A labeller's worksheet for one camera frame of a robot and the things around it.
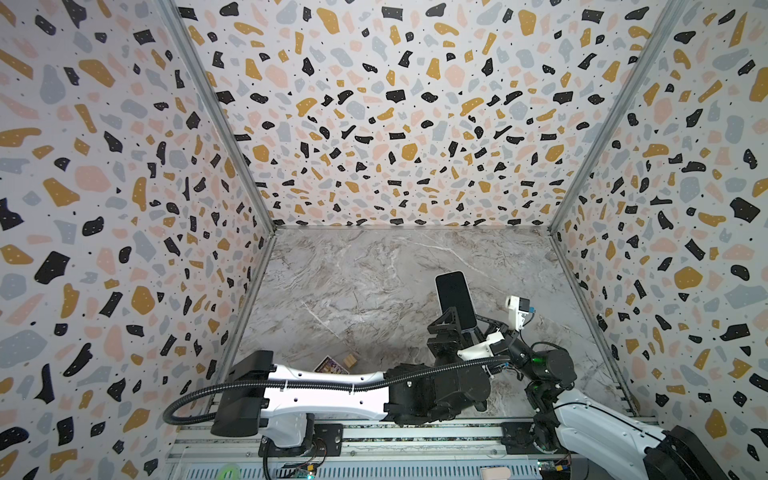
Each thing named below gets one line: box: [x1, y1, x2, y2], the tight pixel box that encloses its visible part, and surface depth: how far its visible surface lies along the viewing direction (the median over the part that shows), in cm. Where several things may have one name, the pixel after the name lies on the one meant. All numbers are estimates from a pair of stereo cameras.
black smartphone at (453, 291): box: [435, 270, 477, 331], surface depth 72 cm
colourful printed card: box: [313, 355, 350, 375], surface depth 85 cm
